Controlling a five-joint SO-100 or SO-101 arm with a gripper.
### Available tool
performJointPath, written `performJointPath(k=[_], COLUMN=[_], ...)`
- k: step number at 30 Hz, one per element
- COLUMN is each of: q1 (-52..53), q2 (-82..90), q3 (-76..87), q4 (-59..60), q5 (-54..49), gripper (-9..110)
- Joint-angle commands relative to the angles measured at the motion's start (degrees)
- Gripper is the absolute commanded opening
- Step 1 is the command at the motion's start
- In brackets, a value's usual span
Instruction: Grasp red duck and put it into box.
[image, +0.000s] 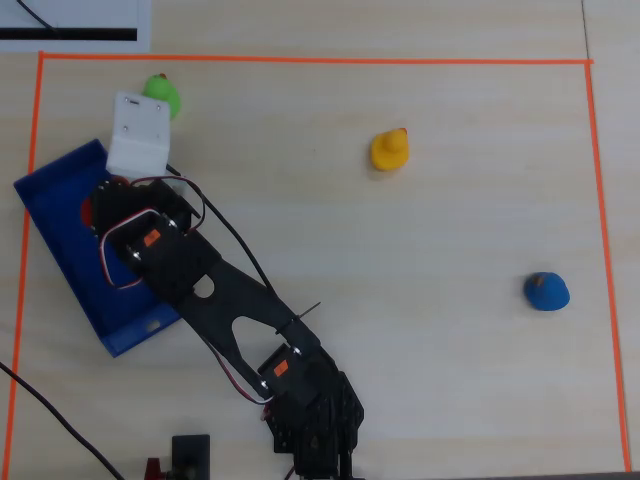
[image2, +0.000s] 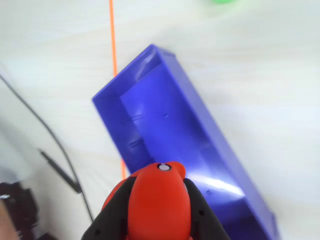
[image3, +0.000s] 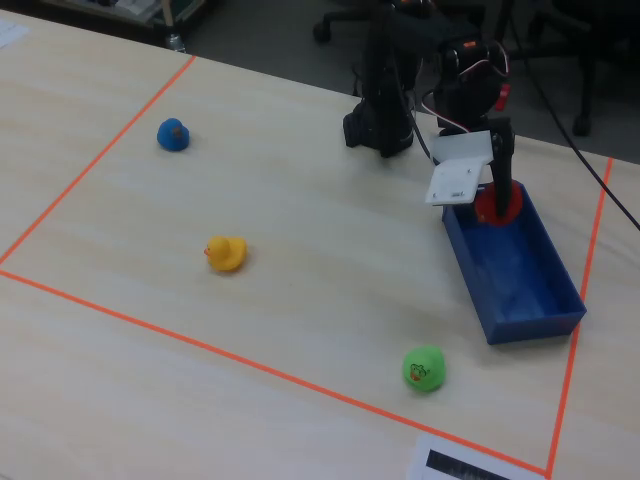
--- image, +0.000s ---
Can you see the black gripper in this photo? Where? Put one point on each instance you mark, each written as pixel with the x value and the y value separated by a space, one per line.
pixel 104 201

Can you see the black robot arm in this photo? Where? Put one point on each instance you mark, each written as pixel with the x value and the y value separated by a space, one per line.
pixel 235 300

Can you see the blue plastic box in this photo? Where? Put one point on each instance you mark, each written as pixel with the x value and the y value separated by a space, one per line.
pixel 55 215

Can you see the green rubber duck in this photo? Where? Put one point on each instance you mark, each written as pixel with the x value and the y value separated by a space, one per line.
pixel 162 92

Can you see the yellow rubber duck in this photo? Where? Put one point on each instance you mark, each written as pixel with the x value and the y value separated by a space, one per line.
pixel 390 150

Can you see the blue rubber duck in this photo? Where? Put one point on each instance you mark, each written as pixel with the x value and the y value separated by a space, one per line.
pixel 546 291

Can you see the orange tape strip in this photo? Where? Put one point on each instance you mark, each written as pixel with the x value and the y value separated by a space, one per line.
pixel 607 260
pixel 25 250
pixel 320 59

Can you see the white paper with black stripe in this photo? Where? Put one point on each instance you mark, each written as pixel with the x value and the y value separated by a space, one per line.
pixel 100 15

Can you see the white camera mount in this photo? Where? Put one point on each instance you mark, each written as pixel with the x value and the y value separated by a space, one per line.
pixel 140 132

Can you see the black camera stand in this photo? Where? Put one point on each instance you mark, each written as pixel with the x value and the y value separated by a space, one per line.
pixel 191 455

